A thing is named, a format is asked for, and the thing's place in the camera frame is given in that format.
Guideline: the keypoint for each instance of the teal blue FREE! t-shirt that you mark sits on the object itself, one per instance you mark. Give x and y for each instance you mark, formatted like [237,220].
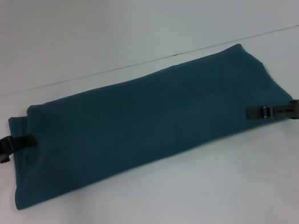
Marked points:
[140,125]

